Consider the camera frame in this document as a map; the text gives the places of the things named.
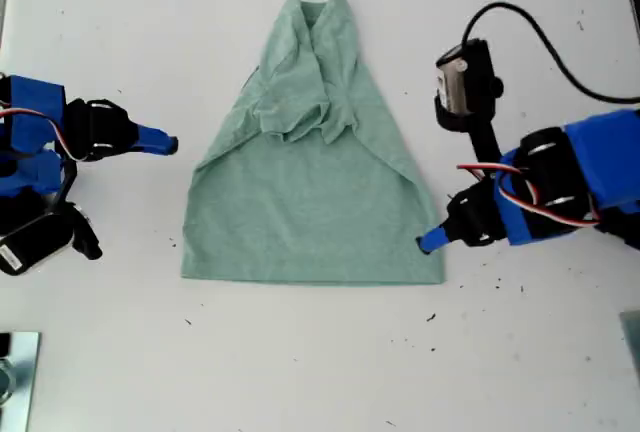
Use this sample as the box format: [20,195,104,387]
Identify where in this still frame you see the green t-shirt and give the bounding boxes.
[179,0,446,287]

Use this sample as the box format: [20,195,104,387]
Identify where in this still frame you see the shiny steel plate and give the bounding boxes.
[0,330,42,432]

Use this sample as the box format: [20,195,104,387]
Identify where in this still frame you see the red white servo wire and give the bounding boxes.
[0,107,89,162]
[457,164,604,228]

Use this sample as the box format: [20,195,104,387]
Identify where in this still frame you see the black camera stalk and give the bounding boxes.
[469,119,504,166]
[47,157,80,214]

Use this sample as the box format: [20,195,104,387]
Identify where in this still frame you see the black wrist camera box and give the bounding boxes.
[0,204,104,277]
[433,37,505,133]

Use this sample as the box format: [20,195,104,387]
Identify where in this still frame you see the black camera cable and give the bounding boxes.
[462,0,640,104]

